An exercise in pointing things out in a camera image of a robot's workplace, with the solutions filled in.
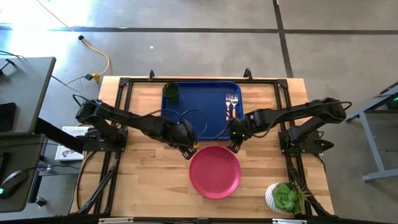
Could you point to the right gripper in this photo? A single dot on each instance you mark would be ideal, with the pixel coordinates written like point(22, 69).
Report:
point(241, 130)

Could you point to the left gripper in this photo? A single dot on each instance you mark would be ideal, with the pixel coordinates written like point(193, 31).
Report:
point(185, 135)

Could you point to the blue plastic tray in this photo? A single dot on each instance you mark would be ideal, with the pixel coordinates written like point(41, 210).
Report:
point(205, 102)

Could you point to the green translucent cup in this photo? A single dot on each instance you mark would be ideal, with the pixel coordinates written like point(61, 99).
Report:
point(171, 93)

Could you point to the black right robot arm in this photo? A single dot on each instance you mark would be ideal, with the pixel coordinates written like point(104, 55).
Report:
point(298, 111)

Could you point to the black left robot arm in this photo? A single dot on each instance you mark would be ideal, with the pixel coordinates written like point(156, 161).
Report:
point(130, 119)

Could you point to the pink round plate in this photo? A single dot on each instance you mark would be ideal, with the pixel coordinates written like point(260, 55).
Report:
point(214, 172)

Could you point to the succulent in white pot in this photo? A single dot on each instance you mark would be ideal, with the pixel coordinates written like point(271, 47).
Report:
point(284, 197)

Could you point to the black table clamp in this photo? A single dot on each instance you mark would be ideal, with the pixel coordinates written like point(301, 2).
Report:
point(247, 74)
point(151, 75)

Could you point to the white paper box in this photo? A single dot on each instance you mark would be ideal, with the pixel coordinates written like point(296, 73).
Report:
point(74, 130)

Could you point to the white printed box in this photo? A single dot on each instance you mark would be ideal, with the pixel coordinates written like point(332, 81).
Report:
point(70, 154)

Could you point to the black diagonal stand bar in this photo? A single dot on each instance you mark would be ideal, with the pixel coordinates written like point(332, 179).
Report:
point(59, 135)

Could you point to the gray metal table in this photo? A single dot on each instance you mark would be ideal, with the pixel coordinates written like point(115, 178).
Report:
point(371, 143)

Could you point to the black caster wheel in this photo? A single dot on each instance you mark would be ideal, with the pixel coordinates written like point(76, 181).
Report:
point(40, 201)

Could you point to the black floor plug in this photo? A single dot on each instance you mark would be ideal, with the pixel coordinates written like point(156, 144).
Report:
point(81, 37)

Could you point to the dark desk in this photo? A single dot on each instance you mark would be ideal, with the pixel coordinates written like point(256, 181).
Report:
point(21, 155)

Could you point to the gray desk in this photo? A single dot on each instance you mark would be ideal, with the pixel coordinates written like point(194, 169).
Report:
point(28, 93)

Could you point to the black computer mouse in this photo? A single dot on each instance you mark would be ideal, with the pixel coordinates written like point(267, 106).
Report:
point(14, 182)

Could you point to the black flat device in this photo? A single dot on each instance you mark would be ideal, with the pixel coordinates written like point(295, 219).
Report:
point(7, 117)

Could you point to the black metal table frame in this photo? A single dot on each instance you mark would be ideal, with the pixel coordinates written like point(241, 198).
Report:
point(264, 80)

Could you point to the silver metal bracket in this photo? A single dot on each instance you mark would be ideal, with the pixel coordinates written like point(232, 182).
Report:
point(115, 220)
point(289, 221)

